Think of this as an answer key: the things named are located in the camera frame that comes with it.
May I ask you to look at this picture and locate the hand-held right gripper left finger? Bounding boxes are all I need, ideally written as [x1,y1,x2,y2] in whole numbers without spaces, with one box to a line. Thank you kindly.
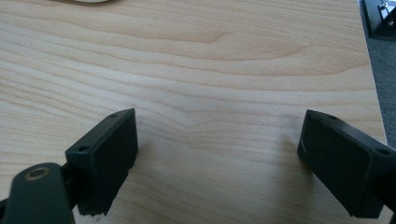
[64,107,139,217]

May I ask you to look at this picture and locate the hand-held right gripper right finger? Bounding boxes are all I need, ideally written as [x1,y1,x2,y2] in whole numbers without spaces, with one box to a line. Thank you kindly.
[296,108,396,219]

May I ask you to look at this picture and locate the white plastic bin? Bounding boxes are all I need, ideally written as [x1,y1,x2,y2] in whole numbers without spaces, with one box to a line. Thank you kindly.
[49,0,121,5]

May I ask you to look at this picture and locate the dark chair base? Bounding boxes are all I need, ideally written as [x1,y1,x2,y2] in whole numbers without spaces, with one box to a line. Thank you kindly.
[360,0,396,42]

